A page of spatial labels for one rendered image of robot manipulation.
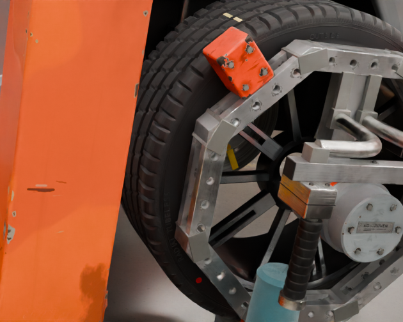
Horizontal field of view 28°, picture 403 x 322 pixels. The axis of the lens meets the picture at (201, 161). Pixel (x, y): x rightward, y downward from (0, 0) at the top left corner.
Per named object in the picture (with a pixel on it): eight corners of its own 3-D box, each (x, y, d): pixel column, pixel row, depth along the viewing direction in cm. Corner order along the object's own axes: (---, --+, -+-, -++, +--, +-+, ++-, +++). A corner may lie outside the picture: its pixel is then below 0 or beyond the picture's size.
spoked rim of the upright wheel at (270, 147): (373, 27, 176) (157, 22, 157) (440, 52, 156) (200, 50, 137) (338, 234, 193) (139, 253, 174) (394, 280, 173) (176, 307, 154)
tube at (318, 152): (341, 129, 144) (355, 71, 140) (404, 168, 127) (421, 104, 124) (254, 123, 137) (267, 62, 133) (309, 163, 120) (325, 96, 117)
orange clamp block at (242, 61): (257, 64, 141) (231, 24, 136) (277, 76, 134) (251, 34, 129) (226, 89, 140) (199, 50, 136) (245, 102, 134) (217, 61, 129)
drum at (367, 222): (336, 216, 158) (353, 149, 154) (398, 267, 140) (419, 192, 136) (274, 216, 153) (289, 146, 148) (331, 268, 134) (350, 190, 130)
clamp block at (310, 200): (302, 197, 129) (310, 166, 128) (331, 220, 121) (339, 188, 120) (276, 196, 127) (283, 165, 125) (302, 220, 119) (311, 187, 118)
